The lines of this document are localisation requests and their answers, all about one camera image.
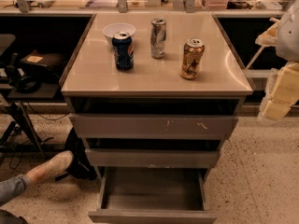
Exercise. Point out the white bowl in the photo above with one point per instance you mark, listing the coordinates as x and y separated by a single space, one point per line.
113 28

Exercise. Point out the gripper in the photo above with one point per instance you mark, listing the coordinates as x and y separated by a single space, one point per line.
288 39

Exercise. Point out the blue jeans leg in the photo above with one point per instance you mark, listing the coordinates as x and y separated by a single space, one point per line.
13 187

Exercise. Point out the grey drawer cabinet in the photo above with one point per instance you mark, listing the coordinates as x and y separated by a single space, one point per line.
93 73

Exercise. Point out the grey drawer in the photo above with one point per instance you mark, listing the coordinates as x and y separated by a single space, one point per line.
151 196
154 153
154 118

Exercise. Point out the grey middle drawer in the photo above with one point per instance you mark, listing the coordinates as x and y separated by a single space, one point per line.
154 153

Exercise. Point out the blue pepsi can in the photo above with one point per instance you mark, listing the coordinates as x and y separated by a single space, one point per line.
123 49

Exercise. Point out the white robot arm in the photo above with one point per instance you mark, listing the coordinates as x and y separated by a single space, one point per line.
287 37

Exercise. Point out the black bag with label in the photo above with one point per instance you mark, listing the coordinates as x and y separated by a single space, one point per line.
46 67

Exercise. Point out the beige shoe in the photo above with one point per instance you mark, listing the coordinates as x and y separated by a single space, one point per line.
55 166

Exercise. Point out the grey bottom drawer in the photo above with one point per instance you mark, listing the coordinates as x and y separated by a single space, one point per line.
151 196

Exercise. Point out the black headphones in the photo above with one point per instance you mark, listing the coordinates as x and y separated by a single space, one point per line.
22 84

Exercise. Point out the silver crushed can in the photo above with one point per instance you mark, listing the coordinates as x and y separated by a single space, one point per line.
157 37

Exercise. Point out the white stick with handle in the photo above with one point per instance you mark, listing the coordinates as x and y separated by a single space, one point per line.
266 39

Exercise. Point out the grey top drawer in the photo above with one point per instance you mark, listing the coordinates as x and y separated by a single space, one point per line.
154 118

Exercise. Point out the gold dented can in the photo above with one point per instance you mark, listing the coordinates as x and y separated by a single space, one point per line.
194 49

